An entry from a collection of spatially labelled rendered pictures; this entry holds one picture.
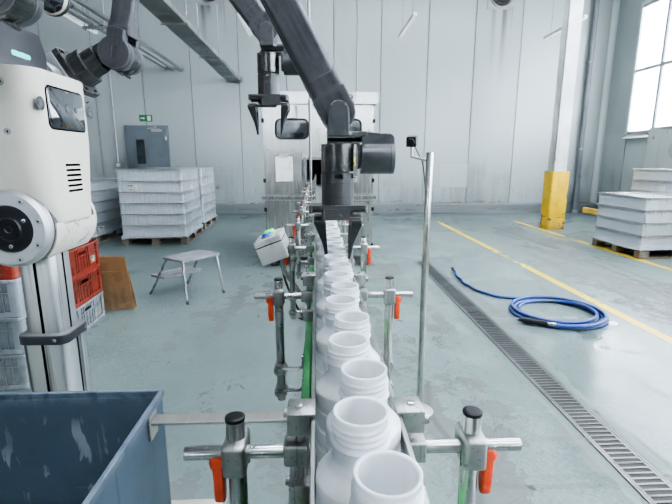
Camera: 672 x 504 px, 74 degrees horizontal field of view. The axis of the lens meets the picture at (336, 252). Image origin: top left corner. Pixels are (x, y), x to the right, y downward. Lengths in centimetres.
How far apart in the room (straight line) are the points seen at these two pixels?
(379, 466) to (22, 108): 94
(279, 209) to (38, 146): 461
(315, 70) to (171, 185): 667
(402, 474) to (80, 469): 74
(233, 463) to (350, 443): 15
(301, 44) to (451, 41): 1101
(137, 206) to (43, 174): 651
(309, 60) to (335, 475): 63
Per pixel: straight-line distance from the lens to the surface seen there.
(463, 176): 1159
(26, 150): 106
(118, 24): 134
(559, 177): 952
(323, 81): 77
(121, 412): 86
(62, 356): 121
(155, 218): 750
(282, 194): 554
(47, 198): 108
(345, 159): 77
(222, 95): 1130
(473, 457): 43
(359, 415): 33
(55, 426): 92
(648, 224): 725
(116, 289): 437
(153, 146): 1160
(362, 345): 40
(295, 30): 79
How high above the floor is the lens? 132
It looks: 12 degrees down
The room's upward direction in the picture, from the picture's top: straight up
